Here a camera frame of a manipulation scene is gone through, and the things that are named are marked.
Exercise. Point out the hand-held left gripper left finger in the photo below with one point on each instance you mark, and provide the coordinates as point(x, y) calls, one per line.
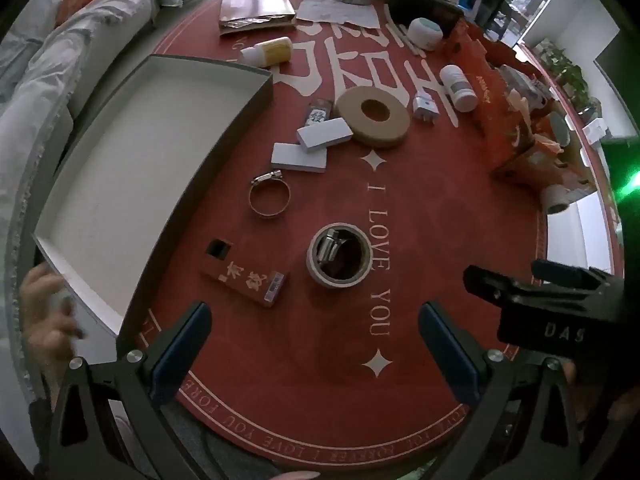
point(185, 345)

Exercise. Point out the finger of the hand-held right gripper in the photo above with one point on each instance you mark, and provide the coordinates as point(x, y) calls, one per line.
point(485, 282)
point(565, 271)

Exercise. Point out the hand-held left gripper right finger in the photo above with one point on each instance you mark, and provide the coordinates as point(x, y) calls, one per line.
point(445, 350)

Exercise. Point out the red cigarette box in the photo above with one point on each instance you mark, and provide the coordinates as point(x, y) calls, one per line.
point(240, 277)

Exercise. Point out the cream masking tape roll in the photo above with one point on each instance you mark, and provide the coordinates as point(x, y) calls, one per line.
point(325, 280)

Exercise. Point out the white power plug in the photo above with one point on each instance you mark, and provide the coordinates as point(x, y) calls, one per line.
point(427, 106)

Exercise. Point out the shallow white tray box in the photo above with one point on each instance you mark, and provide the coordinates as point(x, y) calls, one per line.
point(150, 160)

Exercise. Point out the white pill bottle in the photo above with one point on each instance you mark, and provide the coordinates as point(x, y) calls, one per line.
point(457, 85)

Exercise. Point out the beige foam tape roll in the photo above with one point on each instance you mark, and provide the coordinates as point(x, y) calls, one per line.
point(350, 115)

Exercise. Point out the white rectangular block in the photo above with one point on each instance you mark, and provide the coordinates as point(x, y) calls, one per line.
point(299, 157)
point(325, 134)

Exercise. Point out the amber-backed mahjong tile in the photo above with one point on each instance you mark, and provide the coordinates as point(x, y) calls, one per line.
point(317, 116)

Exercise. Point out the yellow bottle with white cap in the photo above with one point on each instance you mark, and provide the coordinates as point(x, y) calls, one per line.
point(272, 52)

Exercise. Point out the beige cardboard tube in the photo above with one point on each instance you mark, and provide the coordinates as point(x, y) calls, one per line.
point(557, 200)

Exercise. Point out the round red printed mat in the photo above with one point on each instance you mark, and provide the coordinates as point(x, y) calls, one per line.
point(300, 360)

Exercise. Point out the person's dark trousers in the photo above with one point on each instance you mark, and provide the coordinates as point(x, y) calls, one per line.
point(230, 460)

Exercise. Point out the orange cardboard box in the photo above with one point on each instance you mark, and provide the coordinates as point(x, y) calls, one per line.
point(500, 110)

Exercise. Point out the green potted plant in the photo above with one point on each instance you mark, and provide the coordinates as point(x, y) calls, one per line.
point(565, 67)

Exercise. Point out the white jar with teal top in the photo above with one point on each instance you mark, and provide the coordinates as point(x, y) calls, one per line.
point(425, 35)

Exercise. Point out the white covered sofa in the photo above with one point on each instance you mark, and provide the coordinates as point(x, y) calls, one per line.
point(40, 110)

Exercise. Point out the black open box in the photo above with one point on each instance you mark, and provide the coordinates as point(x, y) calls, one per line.
point(425, 5)

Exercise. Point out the white paper sheets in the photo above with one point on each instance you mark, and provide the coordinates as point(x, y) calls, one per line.
point(340, 10)

